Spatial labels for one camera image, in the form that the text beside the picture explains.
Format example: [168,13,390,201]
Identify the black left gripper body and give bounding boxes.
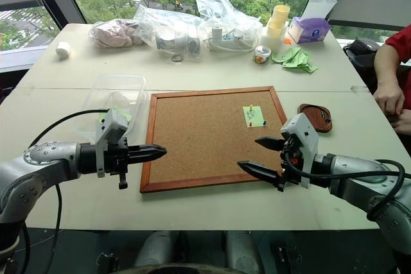
[103,137,131,191]

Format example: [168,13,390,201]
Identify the person's bare hand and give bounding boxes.
[372,80,407,117]

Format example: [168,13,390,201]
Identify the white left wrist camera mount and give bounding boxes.
[94,108,130,178]

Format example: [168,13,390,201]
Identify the bagged pink cloth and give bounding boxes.
[88,18,144,50]

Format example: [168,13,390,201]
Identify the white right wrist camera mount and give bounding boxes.
[279,112,320,189]

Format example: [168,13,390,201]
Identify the green sticky note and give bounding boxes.
[242,105,265,128]

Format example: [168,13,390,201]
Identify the brown wooden dish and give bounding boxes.
[297,103,335,134]

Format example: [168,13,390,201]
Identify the green paper pieces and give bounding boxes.
[272,46,319,74]

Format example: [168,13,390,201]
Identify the clear plastic container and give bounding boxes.
[76,74,149,137]

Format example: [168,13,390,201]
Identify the white tape roll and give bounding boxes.
[55,40,73,61]

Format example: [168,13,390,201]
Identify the stacked pale yellow cups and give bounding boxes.
[260,4,292,54]

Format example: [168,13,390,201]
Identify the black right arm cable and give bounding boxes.
[283,151,407,221]

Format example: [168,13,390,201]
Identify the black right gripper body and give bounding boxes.
[276,135,305,193]

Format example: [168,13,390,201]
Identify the purple tissue box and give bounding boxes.
[286,0,338,45]

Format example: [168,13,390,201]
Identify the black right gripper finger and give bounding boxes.
[236,160,284,189]
[254,137,286,152]

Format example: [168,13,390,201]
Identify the black bag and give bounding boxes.
[342,38,381,92]

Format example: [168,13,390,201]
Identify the wood framed cork board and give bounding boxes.
[139,85,288,194]

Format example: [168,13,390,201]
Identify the grey metal cylinder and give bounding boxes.
[155,34,202,56]

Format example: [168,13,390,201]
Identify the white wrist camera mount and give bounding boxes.
[279,112,320,189]
[94,108,130,178]

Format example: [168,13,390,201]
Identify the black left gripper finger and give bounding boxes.
[128,143,168,157]
[128,153,168,166]

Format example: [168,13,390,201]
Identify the crumpled clear plastic bag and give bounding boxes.
[195,0,263,54]

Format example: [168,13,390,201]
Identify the colourful printed can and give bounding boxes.
[252,45,274,65]

